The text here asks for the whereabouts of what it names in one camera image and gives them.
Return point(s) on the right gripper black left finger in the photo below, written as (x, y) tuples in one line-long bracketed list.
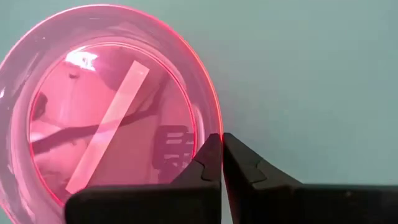
[(155, 205)]

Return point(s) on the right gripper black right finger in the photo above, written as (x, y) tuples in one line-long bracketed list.
[(311, 205)]

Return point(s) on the clear red plate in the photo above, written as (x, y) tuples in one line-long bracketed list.
[(93, 28)]

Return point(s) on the green table mat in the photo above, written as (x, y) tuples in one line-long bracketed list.
[(311, 77)]

